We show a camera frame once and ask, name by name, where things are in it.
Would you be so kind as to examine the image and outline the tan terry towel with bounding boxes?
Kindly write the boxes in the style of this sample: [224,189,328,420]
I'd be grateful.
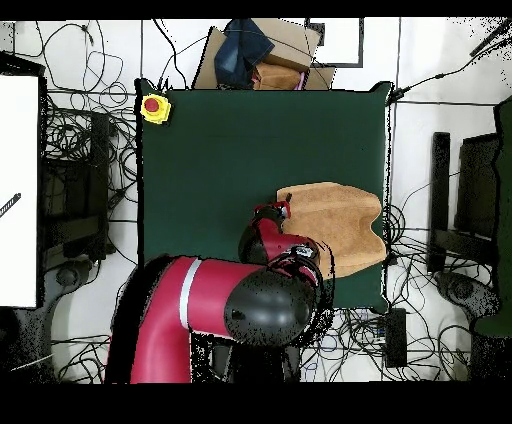
[275,181,388,280]

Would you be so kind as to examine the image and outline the black flat bar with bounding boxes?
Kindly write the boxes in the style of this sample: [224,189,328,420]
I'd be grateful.
[426,131,452,274]

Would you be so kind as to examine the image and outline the dark green table cloth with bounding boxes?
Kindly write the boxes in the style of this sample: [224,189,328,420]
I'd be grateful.
[135,77,395,313]

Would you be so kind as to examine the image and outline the brown folded cloth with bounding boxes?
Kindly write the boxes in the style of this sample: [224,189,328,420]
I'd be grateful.
[252,62,303,91]

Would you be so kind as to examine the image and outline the yellow emergency stop button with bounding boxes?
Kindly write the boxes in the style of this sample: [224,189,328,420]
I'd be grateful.
[139,92,173,126]

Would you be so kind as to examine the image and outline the blue jeans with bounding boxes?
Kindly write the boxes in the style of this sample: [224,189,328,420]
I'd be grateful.
[213,17,276,90]

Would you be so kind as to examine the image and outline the brown cardboard box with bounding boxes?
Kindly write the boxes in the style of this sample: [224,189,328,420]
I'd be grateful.
[191,17,337,91]

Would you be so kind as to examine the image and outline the black power box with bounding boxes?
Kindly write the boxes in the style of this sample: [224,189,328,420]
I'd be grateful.
[384,307,408,368]

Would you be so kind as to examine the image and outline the black panel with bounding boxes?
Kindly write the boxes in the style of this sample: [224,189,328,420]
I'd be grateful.
[454,132,501,239]

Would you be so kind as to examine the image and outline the black round knob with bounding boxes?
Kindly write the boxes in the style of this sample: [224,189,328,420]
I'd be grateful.
[449,279,475,301]
[55,266,79,287]

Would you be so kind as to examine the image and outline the black equipment rack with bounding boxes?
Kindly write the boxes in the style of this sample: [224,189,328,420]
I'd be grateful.
[39,111,117,273]

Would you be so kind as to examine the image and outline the dark grey stand base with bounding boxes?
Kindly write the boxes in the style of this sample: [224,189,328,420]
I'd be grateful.
[434,270,503,325]
[37,257,101,383]

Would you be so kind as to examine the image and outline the dark green fabric panel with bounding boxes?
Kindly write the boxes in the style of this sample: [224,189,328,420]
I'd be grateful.
[493,94,512,337]

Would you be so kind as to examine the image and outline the white panel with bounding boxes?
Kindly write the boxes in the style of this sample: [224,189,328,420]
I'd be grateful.
[0,74,40,309]

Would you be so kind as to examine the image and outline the striped black rod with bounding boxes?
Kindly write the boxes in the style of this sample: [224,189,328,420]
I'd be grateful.
[0,192,22,219]

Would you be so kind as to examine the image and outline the black cable tangle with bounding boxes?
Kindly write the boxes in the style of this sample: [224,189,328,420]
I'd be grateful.
[299,201,495,383]
[51,335,111,384]
[35,19,139,225]

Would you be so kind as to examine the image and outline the black cable with connector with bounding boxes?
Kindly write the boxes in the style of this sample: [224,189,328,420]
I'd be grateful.
[385,35,512,106]

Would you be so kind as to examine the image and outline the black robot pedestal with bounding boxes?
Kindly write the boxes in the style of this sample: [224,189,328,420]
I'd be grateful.
[191,333,303,383]

